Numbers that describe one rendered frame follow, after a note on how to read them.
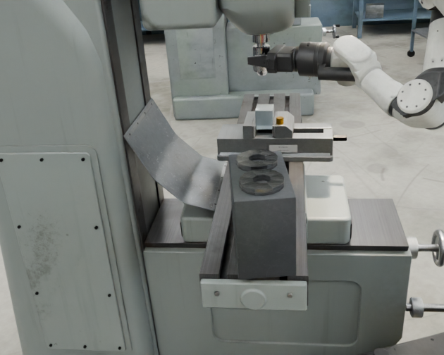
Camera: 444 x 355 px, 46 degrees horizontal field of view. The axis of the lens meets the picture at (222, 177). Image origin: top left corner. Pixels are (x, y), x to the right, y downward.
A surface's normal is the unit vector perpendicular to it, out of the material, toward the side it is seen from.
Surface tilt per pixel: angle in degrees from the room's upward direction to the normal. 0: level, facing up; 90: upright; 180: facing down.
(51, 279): 89
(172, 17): 90
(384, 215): 0
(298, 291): 90
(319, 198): 0
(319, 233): 90
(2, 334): 0
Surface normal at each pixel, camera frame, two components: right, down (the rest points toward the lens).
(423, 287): -0.07, -0.89
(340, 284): -0.12, 0.46
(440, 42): -0.66, -0.24
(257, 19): -0.07, 0.82
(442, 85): 0.04, -0.14
